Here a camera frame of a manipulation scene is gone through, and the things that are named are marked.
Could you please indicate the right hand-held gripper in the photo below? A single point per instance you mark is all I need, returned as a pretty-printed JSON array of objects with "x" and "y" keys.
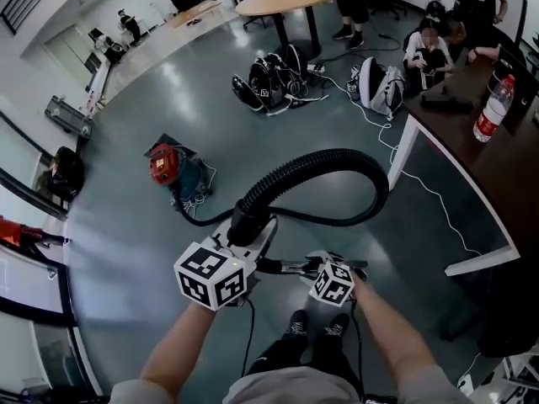
[{"x": 332, "y": 284}]

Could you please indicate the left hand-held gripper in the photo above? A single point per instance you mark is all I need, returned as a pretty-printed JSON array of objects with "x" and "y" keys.
[{"x": 202, "y": 263}]

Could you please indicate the silver vacuum wand tube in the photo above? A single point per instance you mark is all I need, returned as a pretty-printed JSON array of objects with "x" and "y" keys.
[{"x": 292, "y": 267}]

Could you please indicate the person's right forearm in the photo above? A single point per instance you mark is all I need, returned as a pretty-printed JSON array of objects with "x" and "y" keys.
[{"x": 391, "y": 331}]

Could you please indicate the person's left forearm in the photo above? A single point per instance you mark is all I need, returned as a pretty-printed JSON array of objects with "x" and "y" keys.
[{"x": 177, "y": 343}]

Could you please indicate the red-topped canister vacuum cleaner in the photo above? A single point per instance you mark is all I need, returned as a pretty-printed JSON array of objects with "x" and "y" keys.
[{"x": 166, "y": 164}]

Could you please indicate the person's right black shoe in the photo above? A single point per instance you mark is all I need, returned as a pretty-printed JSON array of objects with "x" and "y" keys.
[{"x": 337, "y": 326}]

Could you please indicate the person's black shoe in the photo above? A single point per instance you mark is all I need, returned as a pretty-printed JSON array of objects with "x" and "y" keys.
[
  {"x": 337, "y": 326},
  {"x": 298, "y": 324}
]

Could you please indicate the person's left black shoe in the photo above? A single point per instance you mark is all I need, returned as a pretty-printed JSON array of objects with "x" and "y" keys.
[{"x": 298, "y": 324}]

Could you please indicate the person's right leg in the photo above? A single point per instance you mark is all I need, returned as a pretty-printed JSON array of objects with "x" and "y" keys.
[{"x": 332, "y": 356}]

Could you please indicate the person's leg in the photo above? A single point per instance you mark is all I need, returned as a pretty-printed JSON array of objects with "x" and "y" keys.
[
  {"x": 332, "y": 356},
  {"x": 278, "y": 352}
]

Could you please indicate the person's left leg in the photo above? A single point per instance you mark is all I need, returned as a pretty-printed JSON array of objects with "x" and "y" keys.
[{"x": 278, "y": 352}]

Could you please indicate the black helmet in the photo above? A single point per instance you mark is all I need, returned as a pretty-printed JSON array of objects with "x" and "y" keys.
[
  {"x": 297, "y": 59},
  {"x": 244, "y": 93}
]

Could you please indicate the black backpack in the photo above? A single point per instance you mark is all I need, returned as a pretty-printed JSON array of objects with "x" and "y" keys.
[{"x": 269, "y": 78}]

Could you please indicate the white power strip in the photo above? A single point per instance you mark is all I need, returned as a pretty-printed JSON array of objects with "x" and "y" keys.
[
  {"x": 316, "y": 68},
  {"x": 465, "y": 384}
]

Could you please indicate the black garbage bag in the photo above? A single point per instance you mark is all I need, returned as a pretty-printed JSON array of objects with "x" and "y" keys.
[{"x": 63, "y": 175}]

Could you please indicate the white grey backpack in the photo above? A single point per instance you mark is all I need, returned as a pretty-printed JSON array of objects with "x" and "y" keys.
[{"x": 391, "y": 95}]

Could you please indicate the dark table with white legs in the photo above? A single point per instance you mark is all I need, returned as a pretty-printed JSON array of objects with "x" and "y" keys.
[{"x": 497, "y": 171}]

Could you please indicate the grey platform trolley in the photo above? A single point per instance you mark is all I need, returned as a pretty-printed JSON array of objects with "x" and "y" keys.
[{"x": 69, "y": 118}]

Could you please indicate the clear bottle with red label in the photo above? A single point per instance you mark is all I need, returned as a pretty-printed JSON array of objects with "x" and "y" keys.
[{"x": 490, "y": 116}]

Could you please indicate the low wooden bench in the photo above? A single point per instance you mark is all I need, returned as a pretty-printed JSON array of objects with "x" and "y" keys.
[{"x": 193, "y": 13}]

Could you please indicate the round wooden table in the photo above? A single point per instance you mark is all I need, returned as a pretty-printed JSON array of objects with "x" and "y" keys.
[{"x": 282, "y": 0}]

